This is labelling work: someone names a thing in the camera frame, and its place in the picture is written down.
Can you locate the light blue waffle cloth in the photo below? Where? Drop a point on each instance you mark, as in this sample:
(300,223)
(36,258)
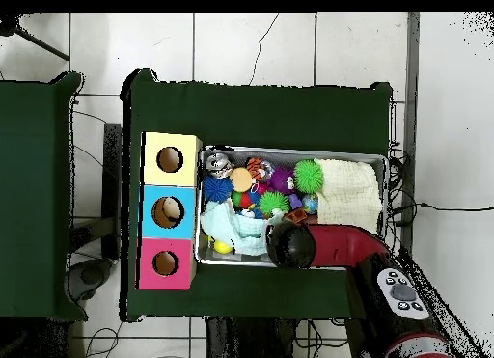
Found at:
(224,225)

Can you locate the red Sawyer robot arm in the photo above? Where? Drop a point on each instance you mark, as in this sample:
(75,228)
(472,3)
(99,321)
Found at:
(347,246)

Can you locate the wooden box with three holes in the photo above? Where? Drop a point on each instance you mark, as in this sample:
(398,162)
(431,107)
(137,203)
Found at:
(185,226)

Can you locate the orange round sponge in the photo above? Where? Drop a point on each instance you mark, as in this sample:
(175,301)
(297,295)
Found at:
(241,179)

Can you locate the tiger plush toy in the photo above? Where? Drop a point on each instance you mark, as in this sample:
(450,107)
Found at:
(255,168)

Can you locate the green spiky toy with eyes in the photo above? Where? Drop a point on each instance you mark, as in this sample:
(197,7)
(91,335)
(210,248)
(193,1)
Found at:
(273,203)

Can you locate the blue spiky rubber ball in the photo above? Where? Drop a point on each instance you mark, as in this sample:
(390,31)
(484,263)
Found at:
(217,188)

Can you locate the purple spiky toy with eyes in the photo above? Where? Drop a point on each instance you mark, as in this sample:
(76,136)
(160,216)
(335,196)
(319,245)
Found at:
(279,180)

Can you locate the crushed silver drink can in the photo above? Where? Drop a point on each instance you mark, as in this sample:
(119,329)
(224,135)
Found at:
(218,164)

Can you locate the yellow ball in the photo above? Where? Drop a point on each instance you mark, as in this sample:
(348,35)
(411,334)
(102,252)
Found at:
(223,247)

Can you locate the green spiky rubber ball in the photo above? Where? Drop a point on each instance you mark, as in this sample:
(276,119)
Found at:
(308,176)

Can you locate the dark green table cloth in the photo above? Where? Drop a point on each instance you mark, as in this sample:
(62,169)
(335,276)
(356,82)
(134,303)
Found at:
(262,115)

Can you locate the cream waffle cloth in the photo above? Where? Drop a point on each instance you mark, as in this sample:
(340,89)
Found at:
(347,188)

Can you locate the black stand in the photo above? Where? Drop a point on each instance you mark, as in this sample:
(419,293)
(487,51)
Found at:
(112,180)

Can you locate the grey round base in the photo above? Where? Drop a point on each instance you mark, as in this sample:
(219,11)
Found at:
(90,275)

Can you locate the dark green side table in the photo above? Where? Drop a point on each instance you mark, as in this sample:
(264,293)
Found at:
(34,180)

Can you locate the black tripod leg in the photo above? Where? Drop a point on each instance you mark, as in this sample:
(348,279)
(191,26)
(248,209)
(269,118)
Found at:
(7,26)

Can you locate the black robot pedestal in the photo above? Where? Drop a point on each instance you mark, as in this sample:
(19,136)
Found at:
(247,338)

